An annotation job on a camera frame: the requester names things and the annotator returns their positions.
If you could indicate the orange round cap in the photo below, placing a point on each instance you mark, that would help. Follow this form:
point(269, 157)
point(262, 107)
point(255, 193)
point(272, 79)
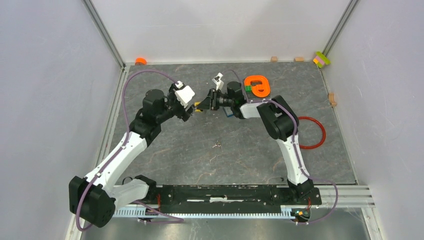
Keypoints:
point(140, 61)

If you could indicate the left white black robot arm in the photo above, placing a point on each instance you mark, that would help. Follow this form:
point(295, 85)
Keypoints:
point(95, 197)

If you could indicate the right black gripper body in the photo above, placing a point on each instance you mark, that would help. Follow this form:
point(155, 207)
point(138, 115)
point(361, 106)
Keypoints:
point(222, 100)

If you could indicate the orange track on grey plate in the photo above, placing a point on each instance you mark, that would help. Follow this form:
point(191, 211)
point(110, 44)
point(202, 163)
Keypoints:
point(259, 85)

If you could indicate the green pink yellow brick stack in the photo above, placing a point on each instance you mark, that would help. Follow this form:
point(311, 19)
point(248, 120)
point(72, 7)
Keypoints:
point(320, 60)

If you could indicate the aluminium frame rails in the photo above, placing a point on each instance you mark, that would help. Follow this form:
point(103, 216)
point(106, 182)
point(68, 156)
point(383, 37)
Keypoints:
point(78, 93)

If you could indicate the yellow black padlock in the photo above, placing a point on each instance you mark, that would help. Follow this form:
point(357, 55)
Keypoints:
point(197, 109)

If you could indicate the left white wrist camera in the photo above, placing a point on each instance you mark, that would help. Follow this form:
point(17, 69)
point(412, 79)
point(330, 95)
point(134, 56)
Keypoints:
point(184, 93)

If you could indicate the small silver key bunch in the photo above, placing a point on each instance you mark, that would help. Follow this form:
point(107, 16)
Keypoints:
point(217, 145)

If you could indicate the light blue toothed cable duct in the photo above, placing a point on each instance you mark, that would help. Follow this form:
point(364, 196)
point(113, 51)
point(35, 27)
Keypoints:
point(134, 211)

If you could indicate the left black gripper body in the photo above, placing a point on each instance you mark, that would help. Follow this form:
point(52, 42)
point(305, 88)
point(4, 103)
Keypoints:
point(180, 111)

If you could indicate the curved wooden piece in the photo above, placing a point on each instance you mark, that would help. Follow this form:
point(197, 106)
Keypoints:
point(332, 100)

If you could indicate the grey blue brick stack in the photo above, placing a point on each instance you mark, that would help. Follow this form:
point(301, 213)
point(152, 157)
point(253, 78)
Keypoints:
point(228, 112)

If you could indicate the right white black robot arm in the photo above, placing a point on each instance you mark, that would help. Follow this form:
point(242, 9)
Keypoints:
point(280, 122)

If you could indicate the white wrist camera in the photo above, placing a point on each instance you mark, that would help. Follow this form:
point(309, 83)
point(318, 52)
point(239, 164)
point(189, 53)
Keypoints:
point(184, 93)
point(217, 80)

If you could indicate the small wooden block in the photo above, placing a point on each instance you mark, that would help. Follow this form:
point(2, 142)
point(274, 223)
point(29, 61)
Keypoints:
point(274, 59)

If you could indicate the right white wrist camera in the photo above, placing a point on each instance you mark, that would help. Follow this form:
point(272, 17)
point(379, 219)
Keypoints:
point(217, 80)

